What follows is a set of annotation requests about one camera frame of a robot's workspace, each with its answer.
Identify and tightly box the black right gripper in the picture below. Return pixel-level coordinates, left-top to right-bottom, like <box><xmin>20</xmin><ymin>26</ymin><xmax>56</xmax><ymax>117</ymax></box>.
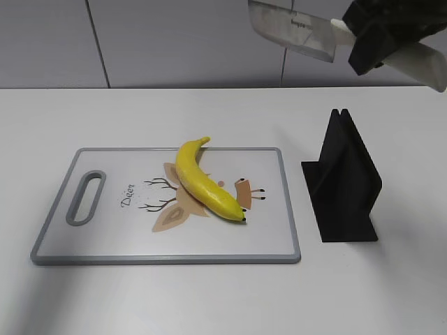
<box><xmin>342</xmin><ymin>0</ymin><xmax>446</xmax><ymax>75</ymax></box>

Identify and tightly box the white-handled kitchen knife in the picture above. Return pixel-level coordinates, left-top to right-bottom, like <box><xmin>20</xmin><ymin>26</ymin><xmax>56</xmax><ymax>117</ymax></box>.
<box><xmin>248</xmin><ymin>1</ymin><xmax>446</xmax><ymax>92</ymax></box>

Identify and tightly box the yellow plastic banana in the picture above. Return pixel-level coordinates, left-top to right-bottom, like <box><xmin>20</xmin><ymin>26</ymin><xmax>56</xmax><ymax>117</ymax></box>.
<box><xmin>175</xmin><ymin>136</ymin><xmax>246</xmax><ymax>223</ymax></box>

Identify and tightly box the black knife stand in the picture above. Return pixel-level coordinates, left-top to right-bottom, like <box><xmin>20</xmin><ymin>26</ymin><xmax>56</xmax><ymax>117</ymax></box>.
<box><xmin>301</xmin><ymin>109</ymin><xmax>382</xmax><ymax>242</ymax></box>

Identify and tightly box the white grey-rimmed cutting board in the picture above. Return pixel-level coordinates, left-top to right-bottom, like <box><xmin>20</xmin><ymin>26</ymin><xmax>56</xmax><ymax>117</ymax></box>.
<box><xmin>31</xmin><ymin>147</ymin><xmax>301</xmax><ymax>265</ymax></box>

